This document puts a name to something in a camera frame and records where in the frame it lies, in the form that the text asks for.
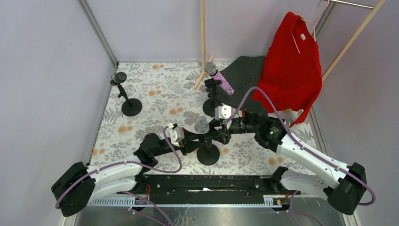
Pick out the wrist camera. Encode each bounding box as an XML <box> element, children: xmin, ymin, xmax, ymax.
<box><xmin>214</xmin><ymin>105</ymin><xmax>236</xmax><ymax>121</ymax></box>
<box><xmin>166</xmin><ymin>123</ymin><xmax>185</xmax><ymax>146</ymax></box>

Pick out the pink clothes hanger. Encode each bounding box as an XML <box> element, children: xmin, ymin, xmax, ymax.
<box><xmin>292</xmin><ymin>0</ymin><xmax>330</xmax><ymax>54</ymax></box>

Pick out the silver head black microphone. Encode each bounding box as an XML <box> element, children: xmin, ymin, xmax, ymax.
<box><xmin>194</xmin><ymin>119</ymin><xmax>210</xmax><ymax>134</ymax></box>

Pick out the grey dotted cloth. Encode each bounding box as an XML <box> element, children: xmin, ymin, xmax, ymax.
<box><xmin>215</xmin><ymin>56</ymin><xmax>265</xmax><ymax>107</ymax></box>

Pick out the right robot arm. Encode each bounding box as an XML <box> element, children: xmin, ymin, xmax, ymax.
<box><xmin>213</xmin><ymin>105</ymin><xmax>367</xmax><ymax>215</ymax></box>

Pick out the black mic stand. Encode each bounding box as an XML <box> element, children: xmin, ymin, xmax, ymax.
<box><xmin>197</xmin><ymin>140</ymin><xmax>220</xmax><ymax>166</ymax></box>
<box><xmin>110</xmin><ymin>80</ymin><xmax>143</xmax><ymax>117</ymax></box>
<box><xmin>202</xmin><ymin>79</ymin><xmax>222</xmax><ymax>117</ymax></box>

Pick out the red t-shirt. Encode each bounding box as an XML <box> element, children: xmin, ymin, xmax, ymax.
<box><xmin>253</xmin><ymin>12</ymin><xmax>322</xmax><ymax>126</ymax></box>

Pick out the black mic stand back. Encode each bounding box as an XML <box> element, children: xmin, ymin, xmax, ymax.
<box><xmin>202</xmin><ymin>79</ymin><xmax>222</xmax><ymax>117</ymax></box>

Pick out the black mic stand front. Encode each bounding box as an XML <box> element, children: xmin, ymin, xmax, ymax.
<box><xmin>110</xmin><ymin>80</ymin><xmax>143</xmax><ymax>117</ymax></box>

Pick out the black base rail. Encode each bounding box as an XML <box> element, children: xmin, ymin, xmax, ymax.
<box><xmin>129</xmin><ymin>175</ymin><xmax>292</xmax><ymax>205</ymax></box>

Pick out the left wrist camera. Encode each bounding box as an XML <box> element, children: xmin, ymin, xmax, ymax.
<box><xmin>166</xmin><ymin>123</ymin><xmax>185</xmax><ymax>146</ymax></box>

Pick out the wooden clothes rack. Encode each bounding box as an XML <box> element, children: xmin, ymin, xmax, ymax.
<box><xmin>199</xmin><ymin>0</ymin><xmax>385</xmax><ymax>81</ymax></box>

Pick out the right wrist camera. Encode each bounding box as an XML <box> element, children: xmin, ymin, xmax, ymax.
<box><xmin>214</xmin><ymin>105</ymin><xmax>236</xmax><ymax>121</ymax></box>

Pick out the floral table mat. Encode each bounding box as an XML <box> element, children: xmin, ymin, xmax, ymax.
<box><xmin>90</xmin><ymin>63</ymin><xmax>309</xmax><ymax>175</ymax></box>

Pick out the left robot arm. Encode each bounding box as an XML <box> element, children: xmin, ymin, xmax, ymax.
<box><xmin>51</xmin><ymin>128</ymin><xmax>204</xmax><ymax>217</ymax></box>

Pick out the purple glitter microphone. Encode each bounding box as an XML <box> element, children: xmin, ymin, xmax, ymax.
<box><xmin>204</xmin><ymin>61</ymin><xmax>234</xmax><ymax>96</ymax></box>

